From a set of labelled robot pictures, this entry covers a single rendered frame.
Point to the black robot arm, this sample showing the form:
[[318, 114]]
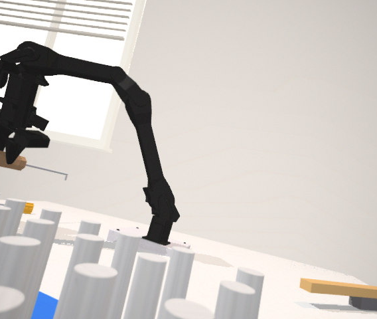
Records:
[[37, 61]]

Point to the brown wooden tool handle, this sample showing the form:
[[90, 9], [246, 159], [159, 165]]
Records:
[[20, 163]]

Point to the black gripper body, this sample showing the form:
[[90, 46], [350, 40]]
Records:
[[15, 115]]

